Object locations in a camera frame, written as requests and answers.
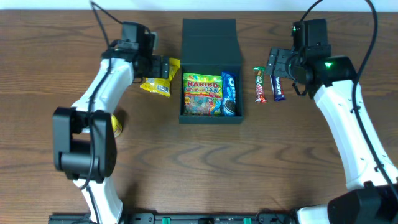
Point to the yellow Hacks candy bag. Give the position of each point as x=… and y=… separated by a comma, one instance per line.
x=161, y=83

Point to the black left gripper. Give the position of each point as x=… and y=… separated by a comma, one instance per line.
x=165, y=66

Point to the Dairy Milk chocolate bar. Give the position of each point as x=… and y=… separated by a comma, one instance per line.
x=277, y=88

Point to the yellow snack packet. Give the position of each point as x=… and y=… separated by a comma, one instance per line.
x=116, y=126

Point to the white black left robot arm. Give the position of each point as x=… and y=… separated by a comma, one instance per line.
x=84, y=147

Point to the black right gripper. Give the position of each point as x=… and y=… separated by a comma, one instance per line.
x=277, y=62

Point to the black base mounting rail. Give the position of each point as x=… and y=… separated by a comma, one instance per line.
x=151, y=218

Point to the blue Oreo cookie pack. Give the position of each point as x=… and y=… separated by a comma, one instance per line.
x=229, y=94

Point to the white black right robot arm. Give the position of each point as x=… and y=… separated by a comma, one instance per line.
x=371, y=177

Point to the Haribo worms candy bag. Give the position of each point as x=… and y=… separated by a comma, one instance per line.
x=202, y=94

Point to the KitKat Milo bar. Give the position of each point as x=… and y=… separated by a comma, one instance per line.
x=259, y=78

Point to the black open gift box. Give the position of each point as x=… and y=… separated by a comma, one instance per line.
x=210, y=47

